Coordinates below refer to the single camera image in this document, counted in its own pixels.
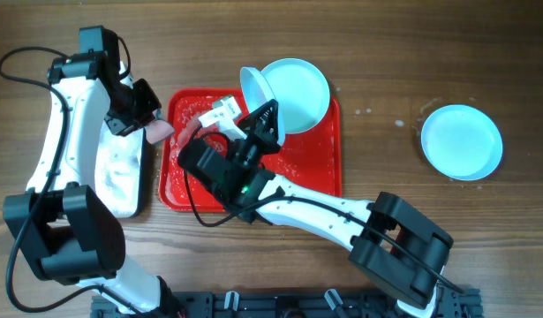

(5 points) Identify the light blue plate front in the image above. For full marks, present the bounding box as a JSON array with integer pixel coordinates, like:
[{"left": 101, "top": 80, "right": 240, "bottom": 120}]
[{"left": 240, "top": 67, "right": 286, "bottom": 147}]

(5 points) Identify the light blue plate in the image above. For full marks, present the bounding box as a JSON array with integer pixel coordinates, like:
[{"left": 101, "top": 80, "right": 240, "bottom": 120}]
[
  {"left": 261, "top": 58, "right": 330, "bottom": 134},
  {"left": 420, "top": 104, "right": 503, "bottom": 181},
  {"left": 240, "top": 67, "right": 286, "bottom": 147}
]

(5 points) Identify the pink sponge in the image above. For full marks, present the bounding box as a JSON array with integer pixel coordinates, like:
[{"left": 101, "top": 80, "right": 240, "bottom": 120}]
[{"left": 145, "top": 111, "right": 175, "bottom": 144}]

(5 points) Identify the light blue plate back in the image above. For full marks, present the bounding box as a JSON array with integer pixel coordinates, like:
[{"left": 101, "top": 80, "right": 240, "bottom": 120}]
[{"left": 261, "top": 58, "right": 330, "bottom": 134}]

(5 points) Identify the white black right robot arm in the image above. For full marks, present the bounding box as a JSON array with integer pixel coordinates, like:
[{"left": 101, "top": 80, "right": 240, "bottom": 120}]
[{"left": 177, "top": 137, "right": 453, "bottom": 317}]

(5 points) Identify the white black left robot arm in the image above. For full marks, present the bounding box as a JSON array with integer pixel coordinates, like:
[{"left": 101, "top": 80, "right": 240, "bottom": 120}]
[{"left": 3, "top": 49, "right": 185, "bottom": 317}]

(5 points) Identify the black soapy water tray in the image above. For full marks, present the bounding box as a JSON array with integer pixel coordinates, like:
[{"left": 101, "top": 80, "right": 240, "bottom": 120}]
[{"left": 94, "top": 123, "right": 145, "bottom": 218}]

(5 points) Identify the red plastic tray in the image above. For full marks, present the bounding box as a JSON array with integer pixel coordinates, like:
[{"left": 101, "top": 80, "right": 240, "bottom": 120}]
[{"left": 158, "top": 88, "right": 342, "bottom": 212}]

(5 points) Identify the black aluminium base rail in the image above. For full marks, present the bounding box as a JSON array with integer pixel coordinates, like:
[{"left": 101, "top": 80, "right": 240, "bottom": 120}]
[{"left": 90, "top": 289, "right": 483, "bottom": 318}]

